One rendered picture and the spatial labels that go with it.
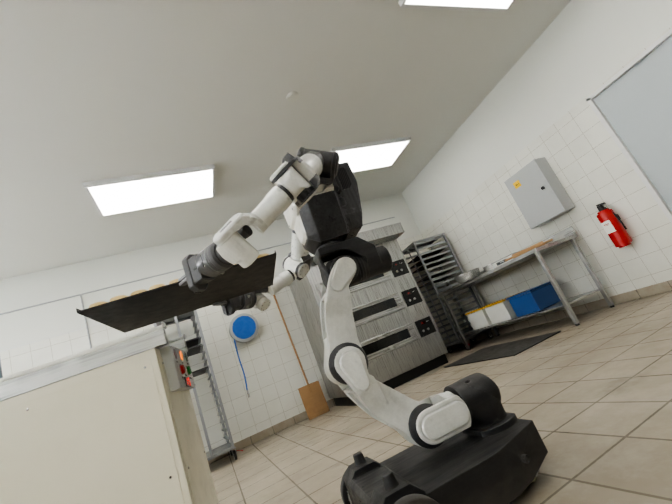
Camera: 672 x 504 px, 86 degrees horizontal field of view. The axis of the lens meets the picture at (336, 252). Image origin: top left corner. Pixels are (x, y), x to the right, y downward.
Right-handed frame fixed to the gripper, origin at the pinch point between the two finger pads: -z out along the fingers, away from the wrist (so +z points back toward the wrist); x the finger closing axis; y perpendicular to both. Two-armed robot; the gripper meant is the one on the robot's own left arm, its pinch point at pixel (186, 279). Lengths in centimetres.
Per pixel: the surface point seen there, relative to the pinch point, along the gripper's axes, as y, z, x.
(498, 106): -430, 133, 179
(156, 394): 7.6, -16.2, -29.5
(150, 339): 5.8, -15.8, -13.1
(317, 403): -337, -230, -84
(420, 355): -396, -91, -76
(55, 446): 26, -36, -33
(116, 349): 12.3, -22.8, -12.7
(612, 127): -378, 204, 70
